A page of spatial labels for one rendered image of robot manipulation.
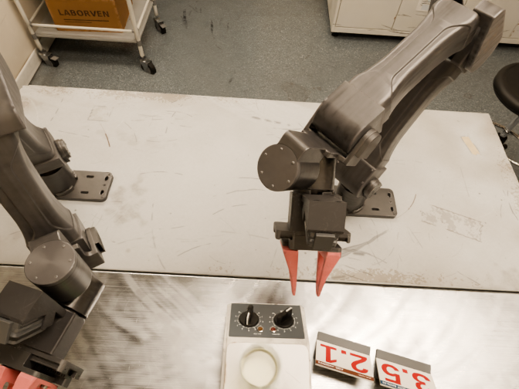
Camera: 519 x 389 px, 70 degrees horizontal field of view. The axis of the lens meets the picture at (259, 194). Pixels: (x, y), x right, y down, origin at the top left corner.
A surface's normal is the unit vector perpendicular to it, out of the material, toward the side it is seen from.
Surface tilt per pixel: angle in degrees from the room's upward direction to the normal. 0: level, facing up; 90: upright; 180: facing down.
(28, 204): 76
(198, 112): 0
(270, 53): 0
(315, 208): 40
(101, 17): 90
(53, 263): 1
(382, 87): 20
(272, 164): 51
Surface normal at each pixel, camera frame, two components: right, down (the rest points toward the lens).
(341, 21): -0.04, 0.83
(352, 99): -0.22, -0.34
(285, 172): -0.56, 0.05
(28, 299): 0.04, -0.57
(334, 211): 0.02, 0.11
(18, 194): 0.49, 0.58
